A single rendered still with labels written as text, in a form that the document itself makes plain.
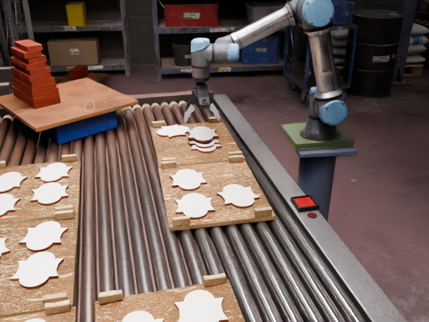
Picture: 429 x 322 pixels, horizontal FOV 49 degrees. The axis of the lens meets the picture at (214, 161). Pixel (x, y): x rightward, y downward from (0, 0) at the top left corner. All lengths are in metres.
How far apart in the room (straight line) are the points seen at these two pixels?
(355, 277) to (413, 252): 1.77
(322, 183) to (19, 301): 1.47
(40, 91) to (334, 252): 1.46
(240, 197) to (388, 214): 1.96
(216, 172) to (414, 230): 1.85
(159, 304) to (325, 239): 0.57
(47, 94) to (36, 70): 0.12
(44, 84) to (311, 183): 1.32
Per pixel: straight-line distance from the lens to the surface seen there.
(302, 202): 1.64
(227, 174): 1.77
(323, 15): 1.91
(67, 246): 1.47
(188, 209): 1.55
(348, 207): 3.44
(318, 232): 1.53
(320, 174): 2.26
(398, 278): 2.91
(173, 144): 2.03
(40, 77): 2.24
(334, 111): 2.01
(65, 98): 2.36
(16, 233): 1.58
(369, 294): 1.34
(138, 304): 1.24
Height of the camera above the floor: 1.79
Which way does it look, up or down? 27 degrees down
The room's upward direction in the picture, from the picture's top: straight up
